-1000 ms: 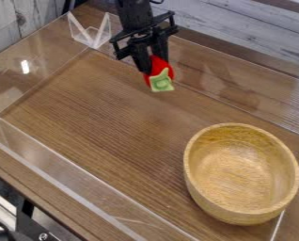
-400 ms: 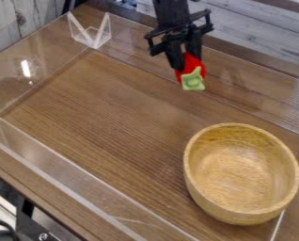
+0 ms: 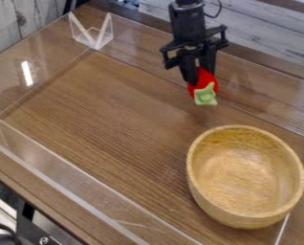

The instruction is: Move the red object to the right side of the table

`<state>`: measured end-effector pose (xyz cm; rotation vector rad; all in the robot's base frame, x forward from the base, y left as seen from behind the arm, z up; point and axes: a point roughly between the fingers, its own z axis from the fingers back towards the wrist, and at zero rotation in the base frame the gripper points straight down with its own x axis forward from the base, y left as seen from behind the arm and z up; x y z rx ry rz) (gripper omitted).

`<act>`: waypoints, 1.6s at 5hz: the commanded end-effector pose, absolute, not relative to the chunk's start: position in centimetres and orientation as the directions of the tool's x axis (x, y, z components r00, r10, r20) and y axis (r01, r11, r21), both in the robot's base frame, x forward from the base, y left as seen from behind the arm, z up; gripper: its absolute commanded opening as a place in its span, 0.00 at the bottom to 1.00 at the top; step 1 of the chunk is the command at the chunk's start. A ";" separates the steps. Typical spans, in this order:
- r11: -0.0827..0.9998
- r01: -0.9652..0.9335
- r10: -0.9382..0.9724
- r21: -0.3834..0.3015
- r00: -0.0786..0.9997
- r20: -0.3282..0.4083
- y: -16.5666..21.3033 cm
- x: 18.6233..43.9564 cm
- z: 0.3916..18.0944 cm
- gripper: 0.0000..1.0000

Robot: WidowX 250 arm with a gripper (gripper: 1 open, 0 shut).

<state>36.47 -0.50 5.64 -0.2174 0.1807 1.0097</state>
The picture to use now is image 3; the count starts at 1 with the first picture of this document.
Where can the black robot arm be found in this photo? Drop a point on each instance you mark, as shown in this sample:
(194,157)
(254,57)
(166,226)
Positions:
(186,21)

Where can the clear acrylic front wall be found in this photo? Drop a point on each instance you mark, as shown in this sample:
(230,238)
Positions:
(98,215)

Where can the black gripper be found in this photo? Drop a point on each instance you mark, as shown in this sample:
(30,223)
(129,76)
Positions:
(181,53)

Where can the clear acrylic corner bracket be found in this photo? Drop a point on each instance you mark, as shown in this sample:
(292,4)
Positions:
(92,37)

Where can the wooden bowl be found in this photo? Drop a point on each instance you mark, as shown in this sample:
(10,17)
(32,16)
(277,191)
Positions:
(245,176)

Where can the red felt strawberry toy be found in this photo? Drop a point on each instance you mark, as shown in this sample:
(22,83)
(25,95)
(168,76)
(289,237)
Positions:
(205,89)

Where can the black table leg bracket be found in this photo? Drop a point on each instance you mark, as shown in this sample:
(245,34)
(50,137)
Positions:
(28,230)

